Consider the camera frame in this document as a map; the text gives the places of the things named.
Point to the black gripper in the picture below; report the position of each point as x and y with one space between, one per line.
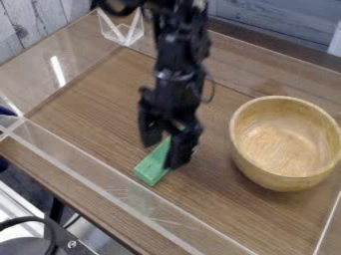
172 102

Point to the green rectangular block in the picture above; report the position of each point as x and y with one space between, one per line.
150 170

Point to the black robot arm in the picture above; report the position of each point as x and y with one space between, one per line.
179 33

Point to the brown wooden bowl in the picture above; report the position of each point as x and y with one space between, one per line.
285 143

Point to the black table leg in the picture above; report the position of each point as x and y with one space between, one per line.
56 210

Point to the blue object at left edge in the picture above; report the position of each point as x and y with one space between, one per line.
5 112

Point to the clear acrylic barrier wall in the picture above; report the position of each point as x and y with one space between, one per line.
72 87

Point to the black metal base plate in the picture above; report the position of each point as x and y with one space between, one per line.
59 243

